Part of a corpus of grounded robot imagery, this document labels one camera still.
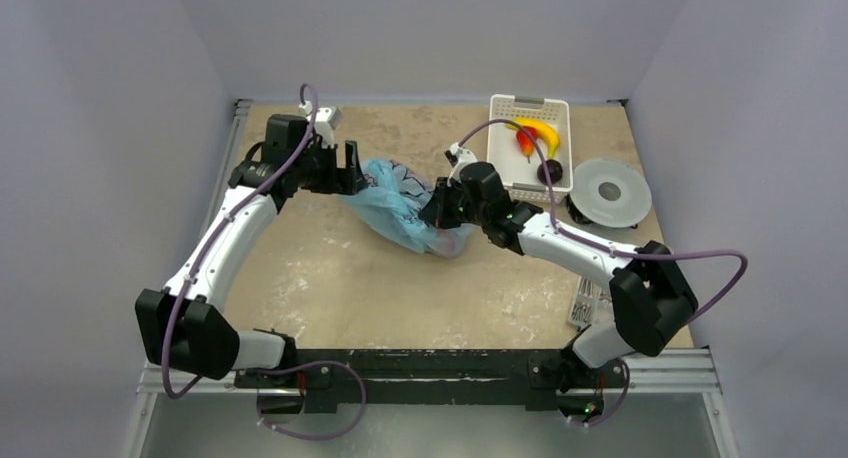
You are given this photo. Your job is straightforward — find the red fake pear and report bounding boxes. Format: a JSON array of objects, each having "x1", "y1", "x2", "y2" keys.
[{"x1": 515, "y1": 126, "x2": 538, "y2": 162}]

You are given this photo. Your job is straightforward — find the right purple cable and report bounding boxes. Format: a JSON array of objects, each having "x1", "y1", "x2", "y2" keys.
[{"x1": 457, "y1": 118, "x2": 750, "y2": 327}]

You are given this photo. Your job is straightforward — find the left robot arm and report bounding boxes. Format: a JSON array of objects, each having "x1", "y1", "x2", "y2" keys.
[{"x1": 135, "y1": 107, "x2": 367, "y2": 387}]

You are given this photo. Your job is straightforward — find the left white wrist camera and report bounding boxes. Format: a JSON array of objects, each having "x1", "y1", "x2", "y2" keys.
[{"x1": 298, "y1": 102, "x2": 342, "y2": 147}]

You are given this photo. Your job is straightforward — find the round white scale disc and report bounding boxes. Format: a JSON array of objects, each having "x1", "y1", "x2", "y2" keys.
[{"x1": 566, "y1": 158, "x2": 652, "y2": 229}]

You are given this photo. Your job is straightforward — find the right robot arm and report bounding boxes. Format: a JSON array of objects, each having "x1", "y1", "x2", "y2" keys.
[{"x1": 419, "y1": 162, "x2": 698, "y2": 385}]

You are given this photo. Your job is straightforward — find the barcode label card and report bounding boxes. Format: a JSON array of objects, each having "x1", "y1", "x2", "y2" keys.
[{"x1": 567, "y1": 278, "x2": 601, "y2": 330}]

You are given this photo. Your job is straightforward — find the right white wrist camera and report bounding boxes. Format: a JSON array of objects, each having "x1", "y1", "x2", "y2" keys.
[{"x1": 445, "y1": 142, "x2": 478, "y2": 187}]

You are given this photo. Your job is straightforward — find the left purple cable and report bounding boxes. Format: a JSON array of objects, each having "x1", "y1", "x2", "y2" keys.
[{"x1": 160, "y1": 82, "x2": 321, "y2": 401}]

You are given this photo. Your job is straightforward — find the yellow fake banana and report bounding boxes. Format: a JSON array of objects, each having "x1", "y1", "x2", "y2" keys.
[{"x1": 507, "y1": 118, "x2": 560, "y2": 159}]

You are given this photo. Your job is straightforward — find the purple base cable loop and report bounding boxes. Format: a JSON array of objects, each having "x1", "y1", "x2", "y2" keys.
[{"x1": 256, "y1": 360, "x2": 369, "y2": 443}]

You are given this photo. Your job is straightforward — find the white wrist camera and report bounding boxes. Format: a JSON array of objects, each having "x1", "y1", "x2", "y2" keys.
[
  {"x1": 445, "y1": 142, "x2": 478, "y2": 187},
  {"x1": 298, "y1": 102, "x2": 342, "y2": 147}
]

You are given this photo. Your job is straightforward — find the blue printed plastic bag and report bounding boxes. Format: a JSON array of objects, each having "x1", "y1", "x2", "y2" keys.
[{"x1": 340, "y1": 159, "x2": 474, "y2": 258}]

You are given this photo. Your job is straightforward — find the aluminium frame rail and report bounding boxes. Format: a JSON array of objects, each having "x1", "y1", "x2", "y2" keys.
[{"x1": 119, "y1": 98, "x2": 253, "y2": 458}]

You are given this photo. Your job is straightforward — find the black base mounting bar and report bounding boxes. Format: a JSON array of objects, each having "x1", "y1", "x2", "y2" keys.
[{"x1": 234, "y1": 349, "x2": 629, "y2": 416}]

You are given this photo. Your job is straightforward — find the dark purple fake plum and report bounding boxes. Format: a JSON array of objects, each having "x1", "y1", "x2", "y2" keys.
[{"x1": 536, "y1": 159, "x2": 564, "y2": 185}]

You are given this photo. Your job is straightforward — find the white plastic basket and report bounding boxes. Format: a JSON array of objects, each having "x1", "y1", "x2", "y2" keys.
[{"x1": 487, "y1": 94, "x2": 573, "y2": 203}]

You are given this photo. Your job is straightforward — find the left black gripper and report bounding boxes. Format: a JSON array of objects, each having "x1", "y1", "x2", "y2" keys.
[{"x1": 293, "y1": 139, "x2": 366, "y2": 196}]

